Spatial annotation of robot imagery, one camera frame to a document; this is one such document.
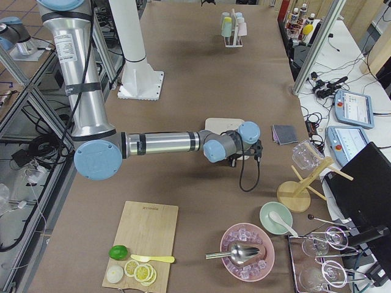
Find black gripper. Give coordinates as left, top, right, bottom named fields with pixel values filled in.
left=227, top=139, right=255, bottom=167

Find cream rabbit tray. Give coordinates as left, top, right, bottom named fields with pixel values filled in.
left=203, top=118, right=244, bottom=163

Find green cup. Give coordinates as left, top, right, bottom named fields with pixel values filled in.
left=221, top=22, right=232, bottom=38

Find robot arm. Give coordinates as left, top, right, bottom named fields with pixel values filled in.
left=38, top=1, right=262, bottom=180

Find wooden cup tree stand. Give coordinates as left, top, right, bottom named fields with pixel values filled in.
left=277, top=156, right=354, bottom=212

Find clear glass cup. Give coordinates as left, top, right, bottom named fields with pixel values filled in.
left=292, top=140, right=324, bottom=170

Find pink cup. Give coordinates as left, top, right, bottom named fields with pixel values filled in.
left=238, top=22, right=247, bottom=37

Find grey folded cloth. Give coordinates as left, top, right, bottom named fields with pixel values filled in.
left=271, top=125, right=298, bottom=145

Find white ceramic spoon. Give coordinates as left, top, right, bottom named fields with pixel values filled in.
left=269, top=211, right=298, bottom=237

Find green bowl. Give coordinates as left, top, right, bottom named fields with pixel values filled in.
left=259, top=201, right=293, bottom=236

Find metal scoop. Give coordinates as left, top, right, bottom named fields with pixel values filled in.
left=205, top=242, right=262, bottom=265

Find blue teach pendant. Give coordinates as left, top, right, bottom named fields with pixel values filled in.
left=334, top=89, right=375, bottom=129
left=326, top=126, right=370, bottom=167

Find pink ice bowl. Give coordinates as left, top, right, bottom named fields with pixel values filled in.
left=220, top=223, right=275, bottom=282

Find wooden cutting board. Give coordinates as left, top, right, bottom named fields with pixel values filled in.
left=102, top=201, right=178, bottom=292

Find wine glass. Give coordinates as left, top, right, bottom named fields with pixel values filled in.
left=302, top=226, right=348, bottom=257
left=299, top=260, right=348, bottom=292

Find yellow plastic knife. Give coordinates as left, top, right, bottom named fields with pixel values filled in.
left=130, top=254, right=175, bottom=264

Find lemon slices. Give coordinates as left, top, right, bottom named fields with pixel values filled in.
left=123, top=259, right=157, bottom=286

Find green lime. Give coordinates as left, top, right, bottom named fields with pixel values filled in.
left=108, top=245, right=128, bottom=261

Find peeled white onion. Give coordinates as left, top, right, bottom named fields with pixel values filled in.
left=106, top=265, right=124, bottom=284

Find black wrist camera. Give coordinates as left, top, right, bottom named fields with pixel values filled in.
left=250, top=140, right=263, bottom=162

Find black camera cable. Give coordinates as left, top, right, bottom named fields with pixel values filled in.
left=219, top=130, right=261, bottom=192

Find white wire cup rack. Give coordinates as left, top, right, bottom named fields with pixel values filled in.
left=221, top=9, right=245, bottom=48

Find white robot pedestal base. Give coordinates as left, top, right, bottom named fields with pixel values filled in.
left=110, top=1, right=164, bottom=101

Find aluminium frame post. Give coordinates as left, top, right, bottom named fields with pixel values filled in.
left=292, top=0, right=346, bottom=96

